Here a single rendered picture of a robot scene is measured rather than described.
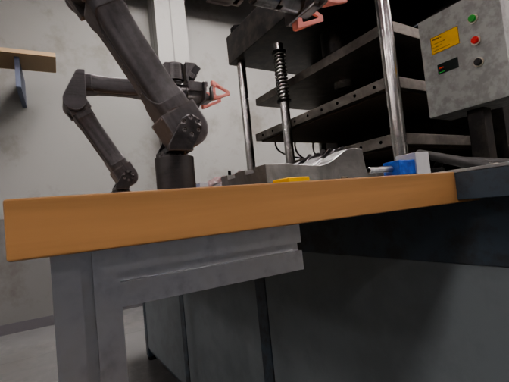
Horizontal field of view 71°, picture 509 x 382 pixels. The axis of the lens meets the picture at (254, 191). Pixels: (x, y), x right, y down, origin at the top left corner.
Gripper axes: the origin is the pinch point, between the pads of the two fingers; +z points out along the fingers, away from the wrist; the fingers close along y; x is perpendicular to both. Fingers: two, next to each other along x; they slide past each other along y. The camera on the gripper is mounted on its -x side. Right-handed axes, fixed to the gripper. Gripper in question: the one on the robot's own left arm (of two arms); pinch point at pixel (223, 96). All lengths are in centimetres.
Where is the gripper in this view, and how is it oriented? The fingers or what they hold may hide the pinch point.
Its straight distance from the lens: 135.9
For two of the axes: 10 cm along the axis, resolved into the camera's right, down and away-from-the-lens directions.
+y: -4.7, 1.0, 8.8
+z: 8.8, -0.5, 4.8
